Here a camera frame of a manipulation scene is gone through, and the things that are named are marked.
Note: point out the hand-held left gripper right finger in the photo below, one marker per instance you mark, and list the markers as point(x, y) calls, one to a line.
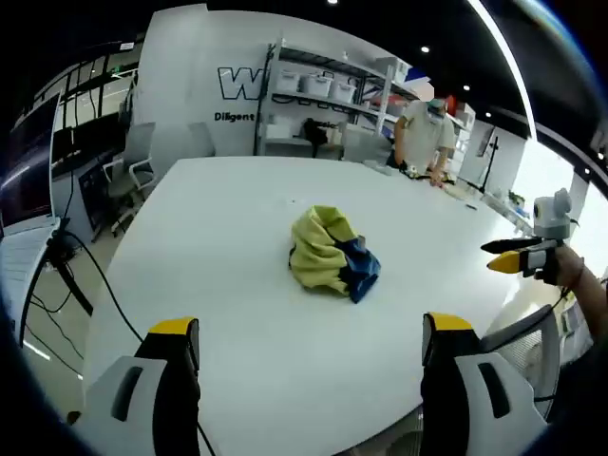
point(456, 389)

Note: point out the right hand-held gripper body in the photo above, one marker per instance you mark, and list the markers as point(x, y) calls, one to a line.
point(551, 214)

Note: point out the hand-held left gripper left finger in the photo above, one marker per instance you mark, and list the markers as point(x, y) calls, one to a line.
point(157, 380)

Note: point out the yellow blue grey garment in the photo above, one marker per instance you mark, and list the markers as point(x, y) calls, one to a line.
point(318, 252)

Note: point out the person's right hand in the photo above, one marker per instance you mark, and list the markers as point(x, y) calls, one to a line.
point(567, 266)

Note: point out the beige cloth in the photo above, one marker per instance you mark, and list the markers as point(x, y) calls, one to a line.
point(461, 191)

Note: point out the grey mesh office chair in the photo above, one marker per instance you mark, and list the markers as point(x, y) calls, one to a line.
point(522, 347)

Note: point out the black stand with panel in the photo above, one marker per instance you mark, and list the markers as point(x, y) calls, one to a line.
point(487, 142)

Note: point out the person's dark clothing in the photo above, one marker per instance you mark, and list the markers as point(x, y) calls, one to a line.
point(589, 380)

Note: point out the black tripod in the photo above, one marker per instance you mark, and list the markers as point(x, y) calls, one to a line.
point(64, 256)

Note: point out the light grey chair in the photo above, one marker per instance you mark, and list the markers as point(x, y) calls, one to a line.
point(366, 145)

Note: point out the dark office desk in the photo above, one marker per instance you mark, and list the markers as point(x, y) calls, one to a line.
point(97, 195)

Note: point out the black object on shelf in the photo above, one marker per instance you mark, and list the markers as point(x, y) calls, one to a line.
point(316, 133)

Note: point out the white storage box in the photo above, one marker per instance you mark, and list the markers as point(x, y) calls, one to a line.
point(343, 91)
point(287, 81)
point(316, 85)

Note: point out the grey white office chair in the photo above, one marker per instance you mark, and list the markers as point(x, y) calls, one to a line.
point(140, 142)

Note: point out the grey chair backrest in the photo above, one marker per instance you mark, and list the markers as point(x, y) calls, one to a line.
point(202, 140)

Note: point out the large dark screen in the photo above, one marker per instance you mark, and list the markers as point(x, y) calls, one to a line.
point(28, 161)

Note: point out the flat white box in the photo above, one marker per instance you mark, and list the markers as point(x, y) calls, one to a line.
point(279, 131)

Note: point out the metal shelf rack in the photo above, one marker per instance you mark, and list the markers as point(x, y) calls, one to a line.
point(323, 59)

